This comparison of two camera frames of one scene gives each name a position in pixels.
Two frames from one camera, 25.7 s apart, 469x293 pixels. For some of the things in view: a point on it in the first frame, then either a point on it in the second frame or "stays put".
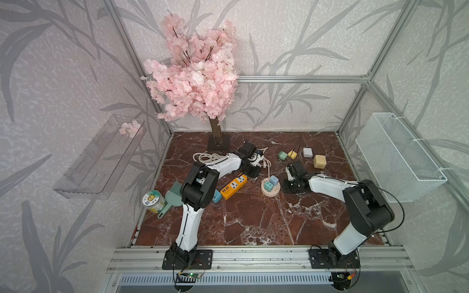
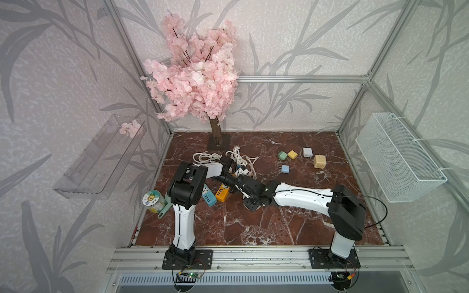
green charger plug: x=282 y=155 stays put
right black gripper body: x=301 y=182 to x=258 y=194
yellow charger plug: x=292 y=154 stays put
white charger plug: x=308 y=152 stays put
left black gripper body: x=251 y=171 to x=229 y=180
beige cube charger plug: x=320 y=161 stays put
